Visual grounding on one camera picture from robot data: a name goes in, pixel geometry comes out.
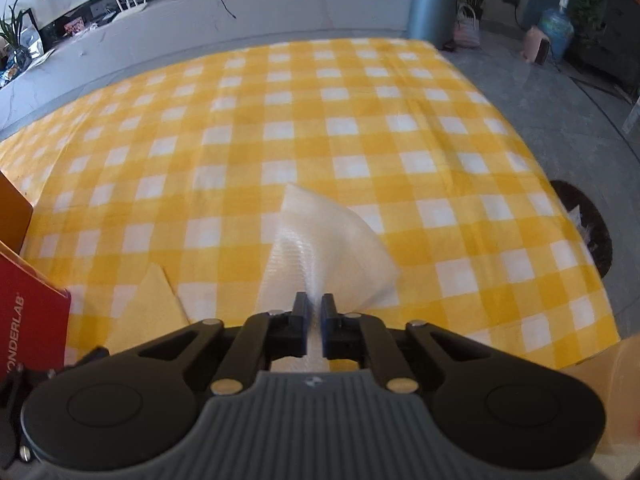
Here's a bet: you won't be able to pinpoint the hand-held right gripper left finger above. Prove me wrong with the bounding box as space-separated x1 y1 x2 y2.
102 292 310 395

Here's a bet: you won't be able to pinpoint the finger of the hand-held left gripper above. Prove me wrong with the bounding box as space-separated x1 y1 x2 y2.
0 346 110 467

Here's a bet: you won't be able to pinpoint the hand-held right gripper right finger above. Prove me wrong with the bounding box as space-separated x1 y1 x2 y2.
321 293 523 394

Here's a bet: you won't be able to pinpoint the clear bubble wrap sheet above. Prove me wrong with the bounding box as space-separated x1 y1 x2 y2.
256 182 402 374

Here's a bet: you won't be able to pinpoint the orange cardboard box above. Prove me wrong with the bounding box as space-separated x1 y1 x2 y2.
0 169 34 257

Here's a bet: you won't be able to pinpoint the red lidded box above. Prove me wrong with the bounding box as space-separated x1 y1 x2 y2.
0 239 72 377

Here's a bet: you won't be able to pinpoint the pale yellow cloth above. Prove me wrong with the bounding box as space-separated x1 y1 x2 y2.
106 262 192 357

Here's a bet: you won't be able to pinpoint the yellow checked tablecloth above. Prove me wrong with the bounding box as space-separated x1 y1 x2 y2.
0 36 622 372

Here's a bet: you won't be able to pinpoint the white marble television console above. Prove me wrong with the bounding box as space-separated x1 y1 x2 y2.
0 0 417 135

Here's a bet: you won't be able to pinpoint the woven basket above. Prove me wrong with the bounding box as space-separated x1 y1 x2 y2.
453 3 482 49

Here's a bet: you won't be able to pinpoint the grey trash can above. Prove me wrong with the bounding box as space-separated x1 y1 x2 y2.
407 0 463 51

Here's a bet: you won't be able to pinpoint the snack bags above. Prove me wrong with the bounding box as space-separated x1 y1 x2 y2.
0 56 24 87

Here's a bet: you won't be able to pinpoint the pink heater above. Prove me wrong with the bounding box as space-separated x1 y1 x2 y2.
519 24 552 65

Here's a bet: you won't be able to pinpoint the blue water jug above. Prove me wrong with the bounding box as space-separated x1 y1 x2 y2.
538 0 576 59

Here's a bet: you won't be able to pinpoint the aloe plant in glass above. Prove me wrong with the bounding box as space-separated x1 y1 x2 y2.
0 0 32 62

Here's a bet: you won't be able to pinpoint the dark cabinet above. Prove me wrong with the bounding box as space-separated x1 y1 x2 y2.
569 0 640 97

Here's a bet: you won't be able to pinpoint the black photo frame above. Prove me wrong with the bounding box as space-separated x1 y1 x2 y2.
19 8 44 59

